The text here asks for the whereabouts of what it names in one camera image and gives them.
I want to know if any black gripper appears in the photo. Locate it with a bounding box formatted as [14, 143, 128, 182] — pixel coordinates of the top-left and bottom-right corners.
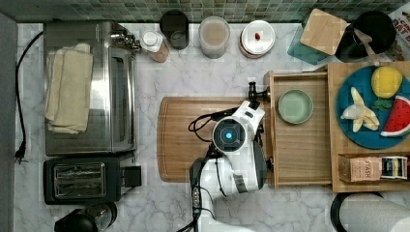
[249, 100, 260, 110]

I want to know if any wooden drawer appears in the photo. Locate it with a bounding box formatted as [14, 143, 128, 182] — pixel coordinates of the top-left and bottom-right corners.
[264, 71, 332, 188]

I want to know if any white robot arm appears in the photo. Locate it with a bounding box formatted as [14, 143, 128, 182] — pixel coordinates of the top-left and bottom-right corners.
[177, 100, 267, 232]

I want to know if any light green bowl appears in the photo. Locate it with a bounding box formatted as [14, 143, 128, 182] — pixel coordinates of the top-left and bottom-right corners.
[278, 89, 313, 125]

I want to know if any white lidded jar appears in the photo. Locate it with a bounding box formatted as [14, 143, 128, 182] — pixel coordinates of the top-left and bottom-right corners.
[239, 20, 276, 59]

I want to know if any wooden cutting board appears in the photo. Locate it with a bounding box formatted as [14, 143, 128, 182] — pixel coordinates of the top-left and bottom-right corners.
[157, 97, 245, 183]

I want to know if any clear jar with beige contents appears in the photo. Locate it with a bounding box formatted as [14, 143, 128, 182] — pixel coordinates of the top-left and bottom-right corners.
[198, 16, 230, 59]

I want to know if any teal container with wooden lid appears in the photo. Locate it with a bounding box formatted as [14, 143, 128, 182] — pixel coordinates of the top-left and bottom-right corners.
[287, 9, 347, 65]

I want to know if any peeled toy banana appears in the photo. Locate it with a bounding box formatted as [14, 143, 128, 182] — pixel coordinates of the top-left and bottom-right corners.
[340, 87, 380, 132]

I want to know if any blue plate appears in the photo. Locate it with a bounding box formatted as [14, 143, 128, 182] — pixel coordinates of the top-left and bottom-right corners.
[335, 66, 409, 149]

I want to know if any black canister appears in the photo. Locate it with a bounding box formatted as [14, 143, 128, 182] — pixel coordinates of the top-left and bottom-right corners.
[160, 10, 190, 50]

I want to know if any white-capped spice bottle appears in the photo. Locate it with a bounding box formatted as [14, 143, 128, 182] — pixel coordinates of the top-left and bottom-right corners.
[141, 31, 169, 63]

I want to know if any stash tea box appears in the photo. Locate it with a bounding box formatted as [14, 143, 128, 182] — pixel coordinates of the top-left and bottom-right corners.
[338, 156, 382, 183]

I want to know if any yellow toy lemon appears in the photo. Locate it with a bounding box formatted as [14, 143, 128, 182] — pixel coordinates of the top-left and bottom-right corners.
[371, 67, 403, 99]

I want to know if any stainless steel toaster oven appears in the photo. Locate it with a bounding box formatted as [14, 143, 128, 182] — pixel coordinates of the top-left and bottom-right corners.
[44, 21, 137, 157]

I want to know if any toy watermelon slice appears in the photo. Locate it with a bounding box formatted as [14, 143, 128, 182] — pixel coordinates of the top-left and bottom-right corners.
[381, 95, 410, 137]

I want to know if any paper towel roll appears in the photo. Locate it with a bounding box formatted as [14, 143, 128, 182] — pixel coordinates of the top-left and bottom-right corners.
[330, 192, 410, 232]

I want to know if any black utensil holder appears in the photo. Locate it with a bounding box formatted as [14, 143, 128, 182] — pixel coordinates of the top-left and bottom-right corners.
[335, 11, 395, 62]

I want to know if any black and white tea box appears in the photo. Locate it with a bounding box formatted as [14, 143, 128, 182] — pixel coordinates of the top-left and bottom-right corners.
[381, 157, 407, 180]

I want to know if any cereal box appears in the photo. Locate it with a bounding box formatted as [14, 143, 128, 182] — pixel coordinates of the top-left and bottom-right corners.
[387, 3, 410, 61]

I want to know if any beige folded towel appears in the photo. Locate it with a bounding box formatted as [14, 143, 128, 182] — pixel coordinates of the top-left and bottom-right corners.
[44, 43, 94, 134]

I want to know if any black coffee grinder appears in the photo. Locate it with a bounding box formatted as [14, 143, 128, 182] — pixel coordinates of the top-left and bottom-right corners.
[54, 202, 118, 232]

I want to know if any black two-slot toaster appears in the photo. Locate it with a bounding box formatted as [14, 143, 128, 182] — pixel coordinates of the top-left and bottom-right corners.
[43, 152, 142, 205]

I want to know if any black power cord with plug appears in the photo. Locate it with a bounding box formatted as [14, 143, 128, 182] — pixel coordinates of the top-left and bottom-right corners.
[14, 30, 44, 164]

